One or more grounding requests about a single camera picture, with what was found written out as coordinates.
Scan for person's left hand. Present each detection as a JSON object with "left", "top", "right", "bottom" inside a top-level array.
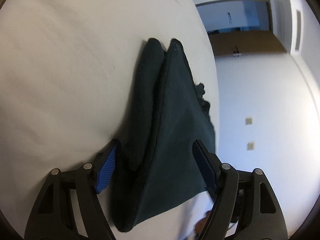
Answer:
[{"left": 194, "top": 210, "right": 211, "bottom": 235}]

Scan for brown wooden door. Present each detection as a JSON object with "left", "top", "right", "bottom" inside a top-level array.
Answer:
[{"left": 208, "top": 30, "right": 287, "bottom": 57}]

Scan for dark green knit sweater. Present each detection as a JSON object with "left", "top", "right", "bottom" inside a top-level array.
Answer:
[{"left": 111, "top": 38, "right": 215, "bottom": 232}]

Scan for beige wall switch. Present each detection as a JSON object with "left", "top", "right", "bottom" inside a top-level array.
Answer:
[{"left": 245, "top": 117, "right": 253, "bottom": 125}]

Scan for beige wall socket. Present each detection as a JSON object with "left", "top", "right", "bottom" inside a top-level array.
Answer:
[{"left": 247, "top": 142, "right": 255, "bottom": 151}]

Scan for white bed mattress sheet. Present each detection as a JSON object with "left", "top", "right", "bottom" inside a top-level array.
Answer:
[{"left": 1, "top": 0, "right": 219, "bottom": 235}]

